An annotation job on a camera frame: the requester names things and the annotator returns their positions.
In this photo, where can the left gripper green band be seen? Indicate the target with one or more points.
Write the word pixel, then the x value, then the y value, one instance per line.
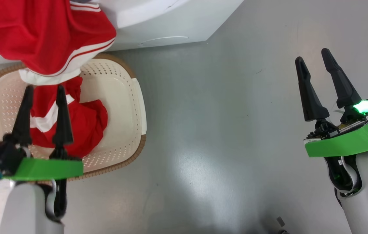
pixel 50 169

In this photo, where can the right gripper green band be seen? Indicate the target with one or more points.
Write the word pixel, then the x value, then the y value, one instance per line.
pixel 349 143

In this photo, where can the red garment thin white stripes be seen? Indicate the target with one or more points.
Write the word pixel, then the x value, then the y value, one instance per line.
pixel 40 32

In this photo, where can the cream perforated laundry basket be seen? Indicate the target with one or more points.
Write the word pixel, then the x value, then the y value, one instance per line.
pixel 118 107

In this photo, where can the white front-load washing machine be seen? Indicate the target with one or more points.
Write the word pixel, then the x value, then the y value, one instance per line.
pixel 170 22

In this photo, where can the round white filter cover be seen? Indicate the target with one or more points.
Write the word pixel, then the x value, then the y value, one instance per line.
pixel 164 40

